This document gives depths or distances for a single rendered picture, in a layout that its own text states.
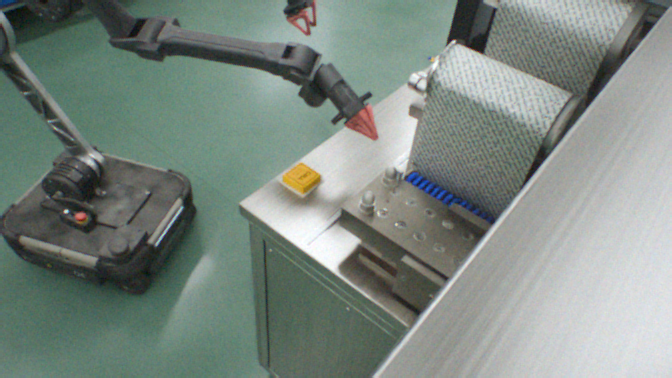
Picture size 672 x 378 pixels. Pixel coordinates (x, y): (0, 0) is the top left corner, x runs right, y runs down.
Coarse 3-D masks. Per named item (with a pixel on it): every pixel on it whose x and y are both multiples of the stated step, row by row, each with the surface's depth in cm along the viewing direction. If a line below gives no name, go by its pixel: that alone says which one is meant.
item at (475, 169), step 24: (432, 120) 103; (432, 144) 106; (456, 144) 102; (480, 144) 98; (432, 168) 110; (456, 168) 105; (480, 168) 101; (504, 168) 98; (528, 168) 94; (456, 192) 109; (480, 192) 105; (504, 192) 101
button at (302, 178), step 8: (296, 168) 127; (304, 168) 127; (288, 176) 125; (296, 176) 125; (304, 176) 125; (312, 176) 126; (320, 176) 126; (288, 184) 126; (296, 184) 123; (304, 184) 123; (312, 184) 125; (304, 192) 124
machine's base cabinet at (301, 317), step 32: (256, 256) 130; (288, 256) 119; (256, 288) 141; (288, 288) 129; (320, 288) 117; (256, 320) 155; (288, 320) 139; (320, 320) 126; (352, 320) 115; (288, 352) 152; (320, 352) 137; (352, 352) 124; (384, 352) 114
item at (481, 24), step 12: (468, 0) 120; (480, 0) 122; (456, 12) 124; (468, 12) 122; (480, 12) 126; (492, 12) 133; (456, 24) 125; (468, 24) 123; (480, 24) 130; (456, 36) 127; (468, 36) 126; (480, 36) 138; (468, 48) 133; (480, 48) 140
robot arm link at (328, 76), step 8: (328, 64) 115; (320, 72) 114; (328, 72) 114; (336, 72) 115; (312, 80) 119; (320, 80) 115; (328, 80) 114; (336, 80) 114; (320, 88) 119; (328, 88) 115
